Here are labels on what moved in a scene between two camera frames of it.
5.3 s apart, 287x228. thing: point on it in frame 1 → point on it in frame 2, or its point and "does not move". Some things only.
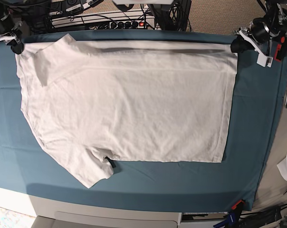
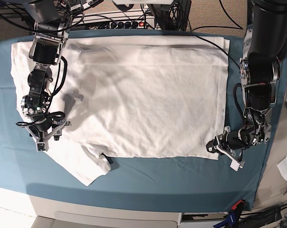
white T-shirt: [150, 101] does not move
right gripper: [258, 32] → [232, 143]
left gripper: [12, 38] → [42, 128]
